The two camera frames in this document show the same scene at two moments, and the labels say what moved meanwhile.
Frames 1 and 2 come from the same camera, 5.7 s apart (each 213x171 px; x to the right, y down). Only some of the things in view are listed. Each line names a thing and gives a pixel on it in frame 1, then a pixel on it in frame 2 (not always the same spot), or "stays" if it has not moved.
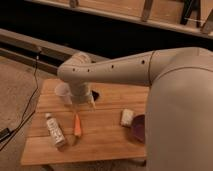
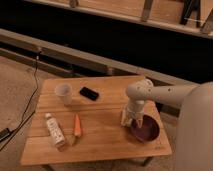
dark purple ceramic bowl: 138,128 stays
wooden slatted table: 63,133 stays
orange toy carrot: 77,125 stays
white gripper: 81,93 to 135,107
